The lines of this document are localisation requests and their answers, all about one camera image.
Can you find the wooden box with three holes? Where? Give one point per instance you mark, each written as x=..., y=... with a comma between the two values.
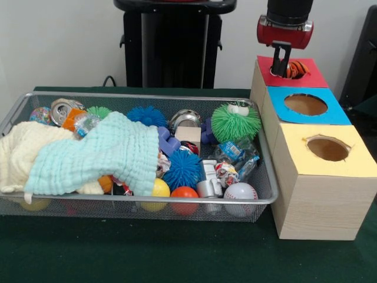
x=318, y=206

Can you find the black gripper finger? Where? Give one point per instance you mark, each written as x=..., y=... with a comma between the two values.
x=277, y=62
x=285, y=62

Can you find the silver mesh bin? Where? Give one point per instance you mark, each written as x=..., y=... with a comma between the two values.
x=191, y=100

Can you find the white baseball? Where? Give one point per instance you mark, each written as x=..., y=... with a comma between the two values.
x=241, y=196

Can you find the blue spiky ball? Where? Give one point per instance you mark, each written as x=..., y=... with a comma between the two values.
x=147, y=115
x=182, y=169

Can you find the black side stand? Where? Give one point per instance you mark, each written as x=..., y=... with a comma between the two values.
x=362, y=59

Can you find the cream waffle cloth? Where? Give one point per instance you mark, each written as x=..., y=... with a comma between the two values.
x=17, y=153

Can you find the yellow smooth ball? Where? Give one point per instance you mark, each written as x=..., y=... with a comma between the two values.
x=160, y=188

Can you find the dark green tablecloth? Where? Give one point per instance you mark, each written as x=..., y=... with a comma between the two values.
x=147, y=250

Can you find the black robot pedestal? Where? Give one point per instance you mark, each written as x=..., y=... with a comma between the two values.
x=173, y=44

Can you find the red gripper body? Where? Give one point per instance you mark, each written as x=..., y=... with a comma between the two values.
x=285, y=35

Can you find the mint waffle cloth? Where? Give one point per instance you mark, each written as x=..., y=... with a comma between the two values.
x=103, y=153

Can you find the crushed silver can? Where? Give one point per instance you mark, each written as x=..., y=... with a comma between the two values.
x=60, y=113

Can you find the silver toy robot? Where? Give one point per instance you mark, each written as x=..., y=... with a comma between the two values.
x=209, y=179

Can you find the green spiky ball with eyes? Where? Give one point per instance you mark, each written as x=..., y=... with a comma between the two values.
x=235, y=125

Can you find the orange striped tiger plush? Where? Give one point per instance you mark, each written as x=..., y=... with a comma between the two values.
x=297, y=69

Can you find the orange smooth ball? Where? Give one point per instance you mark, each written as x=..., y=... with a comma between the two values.
x=184, y=194

